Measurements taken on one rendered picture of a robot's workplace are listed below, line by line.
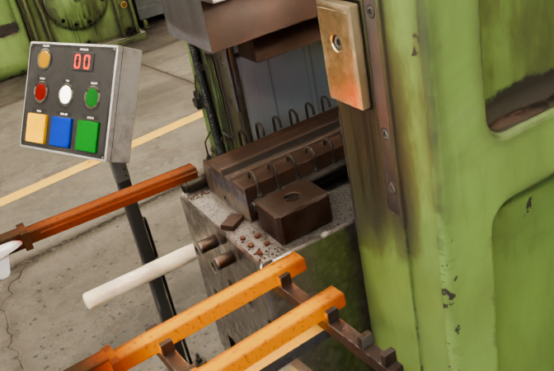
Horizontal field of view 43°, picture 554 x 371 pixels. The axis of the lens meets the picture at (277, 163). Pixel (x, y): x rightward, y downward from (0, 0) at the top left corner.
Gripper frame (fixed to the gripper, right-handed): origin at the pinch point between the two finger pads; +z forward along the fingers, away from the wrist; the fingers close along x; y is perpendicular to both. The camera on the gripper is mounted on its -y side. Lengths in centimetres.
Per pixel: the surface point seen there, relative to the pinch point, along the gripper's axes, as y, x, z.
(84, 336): 104, -111, 12
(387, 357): 7, 61, 34
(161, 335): 5.9, 36.5, 12.4
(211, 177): 9.8, -9.0, 41.8
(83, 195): 104, -226, 46
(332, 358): 43, 22, 46
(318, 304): 6, 47, 33
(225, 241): 15.7, 6.6, 35.8
